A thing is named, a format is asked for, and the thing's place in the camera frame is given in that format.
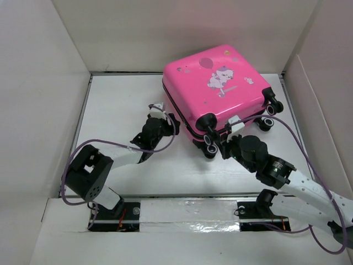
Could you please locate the pink hard-shell suitcase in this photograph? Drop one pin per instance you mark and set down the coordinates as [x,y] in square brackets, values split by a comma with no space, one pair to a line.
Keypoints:
[212,89]

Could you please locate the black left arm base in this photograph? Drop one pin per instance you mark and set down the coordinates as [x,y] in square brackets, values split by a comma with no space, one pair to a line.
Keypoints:
[125,219]

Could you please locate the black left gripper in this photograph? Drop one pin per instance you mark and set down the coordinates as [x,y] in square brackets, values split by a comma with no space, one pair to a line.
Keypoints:
[169,128]

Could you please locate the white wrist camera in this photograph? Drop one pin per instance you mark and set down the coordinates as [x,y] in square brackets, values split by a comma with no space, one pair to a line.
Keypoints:
[234,129]
[157,110]

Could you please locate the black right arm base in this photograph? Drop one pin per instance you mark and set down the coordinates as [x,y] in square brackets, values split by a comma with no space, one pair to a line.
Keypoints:
[255,220]

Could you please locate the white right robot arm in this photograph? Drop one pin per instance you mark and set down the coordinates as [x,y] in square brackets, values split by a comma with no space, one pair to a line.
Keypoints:
[289,192]

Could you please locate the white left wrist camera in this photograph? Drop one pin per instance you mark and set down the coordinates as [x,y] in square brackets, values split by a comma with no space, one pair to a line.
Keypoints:
[157,110]

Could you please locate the aluminium front rail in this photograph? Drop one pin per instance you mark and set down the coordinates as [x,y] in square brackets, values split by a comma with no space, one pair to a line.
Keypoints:
[170,196]

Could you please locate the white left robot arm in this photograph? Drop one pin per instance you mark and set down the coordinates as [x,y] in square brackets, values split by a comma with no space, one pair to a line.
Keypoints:
[90,164]

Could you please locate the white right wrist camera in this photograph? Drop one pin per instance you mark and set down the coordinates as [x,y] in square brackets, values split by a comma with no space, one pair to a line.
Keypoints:
[234,129]

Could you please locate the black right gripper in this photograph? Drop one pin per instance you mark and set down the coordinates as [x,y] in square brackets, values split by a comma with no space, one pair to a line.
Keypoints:
[224,146]

